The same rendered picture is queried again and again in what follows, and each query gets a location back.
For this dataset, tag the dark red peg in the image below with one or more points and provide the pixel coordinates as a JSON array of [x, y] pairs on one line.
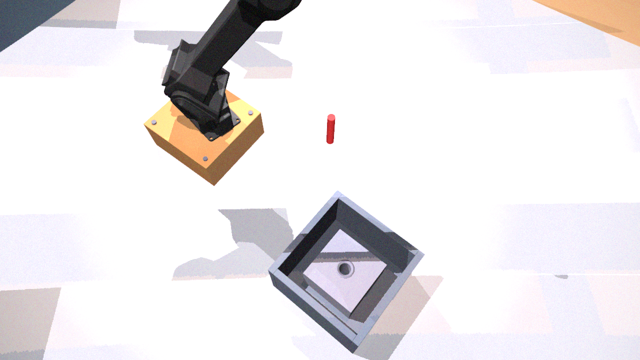
[[330, 128]]

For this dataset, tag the white square plate with hole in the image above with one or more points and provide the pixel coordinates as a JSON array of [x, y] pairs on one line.
[[344, 254]]

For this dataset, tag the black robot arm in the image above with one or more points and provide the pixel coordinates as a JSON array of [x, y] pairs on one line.
[[195, 80]]

